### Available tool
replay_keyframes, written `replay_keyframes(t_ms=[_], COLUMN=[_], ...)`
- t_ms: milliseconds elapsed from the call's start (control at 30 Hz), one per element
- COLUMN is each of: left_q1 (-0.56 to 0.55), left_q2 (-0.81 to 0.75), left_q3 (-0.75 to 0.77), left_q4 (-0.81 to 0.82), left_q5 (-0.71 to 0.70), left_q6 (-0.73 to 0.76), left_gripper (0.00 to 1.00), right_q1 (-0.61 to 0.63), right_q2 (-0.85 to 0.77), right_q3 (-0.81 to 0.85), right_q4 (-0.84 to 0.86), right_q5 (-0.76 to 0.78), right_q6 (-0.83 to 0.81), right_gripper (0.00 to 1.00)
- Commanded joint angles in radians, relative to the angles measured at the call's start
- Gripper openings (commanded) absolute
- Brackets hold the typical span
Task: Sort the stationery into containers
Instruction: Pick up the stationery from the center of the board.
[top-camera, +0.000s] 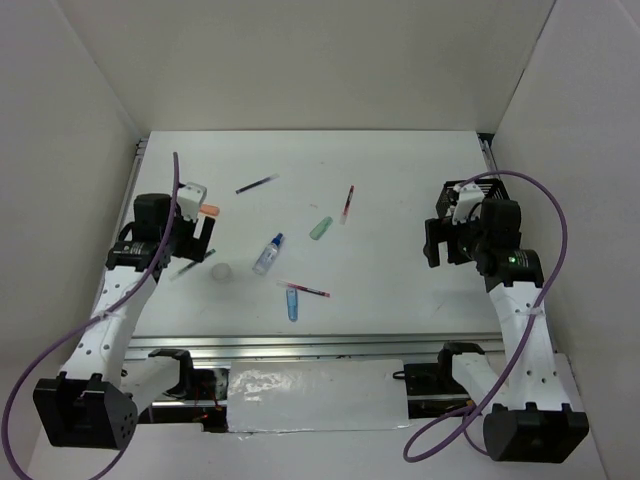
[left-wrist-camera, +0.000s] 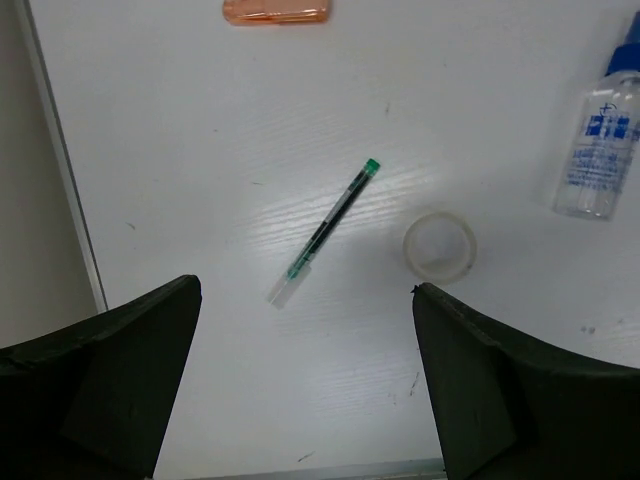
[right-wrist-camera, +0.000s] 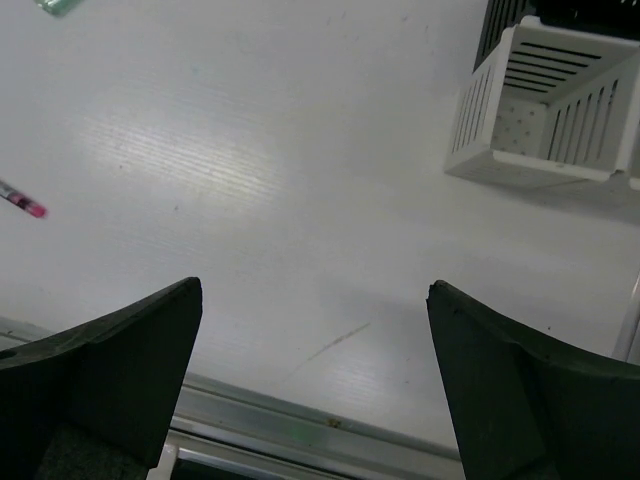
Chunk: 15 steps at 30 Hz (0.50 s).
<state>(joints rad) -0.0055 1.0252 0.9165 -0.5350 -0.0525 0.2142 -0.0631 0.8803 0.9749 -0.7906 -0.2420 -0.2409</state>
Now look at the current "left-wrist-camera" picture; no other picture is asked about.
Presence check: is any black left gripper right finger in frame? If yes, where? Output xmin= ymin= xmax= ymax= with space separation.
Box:
xmin=412 ymin=283 xmax=639 ymax=479

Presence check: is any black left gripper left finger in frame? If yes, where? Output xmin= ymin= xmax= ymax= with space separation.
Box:
xmin=1 ymin=275 xmax=202 ymax=479

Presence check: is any clear tape roll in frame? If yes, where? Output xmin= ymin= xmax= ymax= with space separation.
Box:
xmin=402 ymin=211 xmax=478 ymax=285

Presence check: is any clear spray bottle blue cap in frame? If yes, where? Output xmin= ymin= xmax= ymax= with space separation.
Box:
xmin=553 ymin=16 xmax=639 ymax=220

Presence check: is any orange lead case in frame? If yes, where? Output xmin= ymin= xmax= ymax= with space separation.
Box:
xmin=222 ymin=0 xmax=331 ymax=26

